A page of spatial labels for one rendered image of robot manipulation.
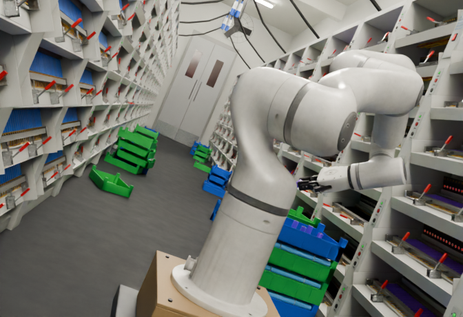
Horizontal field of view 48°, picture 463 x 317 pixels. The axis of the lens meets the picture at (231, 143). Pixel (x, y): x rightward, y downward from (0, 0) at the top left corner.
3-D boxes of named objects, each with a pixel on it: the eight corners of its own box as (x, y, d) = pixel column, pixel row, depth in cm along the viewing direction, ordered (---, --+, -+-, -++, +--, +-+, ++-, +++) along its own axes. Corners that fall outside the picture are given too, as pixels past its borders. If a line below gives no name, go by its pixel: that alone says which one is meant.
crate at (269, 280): (240, 279, 166) (251, 256, 166) (226, 258, 185) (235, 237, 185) (319, 306, 174) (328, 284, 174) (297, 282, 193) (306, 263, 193)
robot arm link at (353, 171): (359, 158, 165) (351, 159, 166) (356, 170, 157) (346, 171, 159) (366, 181, 167) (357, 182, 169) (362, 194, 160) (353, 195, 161)
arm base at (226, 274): (162, 291, 86) (204, 190, 85) (178, 259, 105) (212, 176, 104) (267, 335, 86) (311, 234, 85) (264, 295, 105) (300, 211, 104)
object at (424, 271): (450, 311, 148) (455, 263, 147) (371, 251, 208) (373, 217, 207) (517, 311, 151) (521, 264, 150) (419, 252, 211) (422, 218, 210)
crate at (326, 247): (260, 233, 165) (271, 210, 165) (244, 216, 185) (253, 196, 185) (338, 262, 174) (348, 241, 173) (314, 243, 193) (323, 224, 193)
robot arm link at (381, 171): (359, 155, 164) (357, 176, 157) (402, 149, 158) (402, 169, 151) (365, 174, 168) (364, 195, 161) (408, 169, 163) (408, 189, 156)
